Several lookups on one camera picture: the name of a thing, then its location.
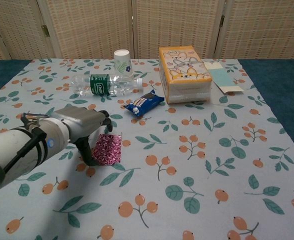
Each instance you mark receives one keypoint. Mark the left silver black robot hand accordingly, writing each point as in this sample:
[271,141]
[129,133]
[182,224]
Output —
[83,121]

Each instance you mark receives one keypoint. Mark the dark screen hinge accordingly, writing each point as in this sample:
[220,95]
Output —
[222,21]

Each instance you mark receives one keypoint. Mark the clear green-label water bottle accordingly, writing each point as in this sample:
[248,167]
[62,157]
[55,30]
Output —
[99,85]

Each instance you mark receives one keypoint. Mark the white floral paper cup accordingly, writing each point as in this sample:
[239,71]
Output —
[123,62]

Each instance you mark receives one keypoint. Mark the leaf and fruit tablecloth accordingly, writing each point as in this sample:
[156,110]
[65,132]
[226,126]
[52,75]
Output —
[162,155]

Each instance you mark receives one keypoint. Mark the orange corgi tissue pack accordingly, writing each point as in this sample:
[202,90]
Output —
[184,75]

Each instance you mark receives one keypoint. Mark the teal and cream bookmark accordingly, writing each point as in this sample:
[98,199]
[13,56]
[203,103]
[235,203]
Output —
[220,77]

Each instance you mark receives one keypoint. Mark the brass screen hinge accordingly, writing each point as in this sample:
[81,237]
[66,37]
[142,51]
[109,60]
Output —
[45,30]

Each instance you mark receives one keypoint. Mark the blue cookie packet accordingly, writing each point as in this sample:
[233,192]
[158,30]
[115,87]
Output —
[143,103]

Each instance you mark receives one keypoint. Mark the red-pink patterned card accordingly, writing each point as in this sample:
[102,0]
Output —
[108,151]

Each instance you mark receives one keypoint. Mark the woven folding screen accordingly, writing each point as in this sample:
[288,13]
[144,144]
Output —
[92,27]

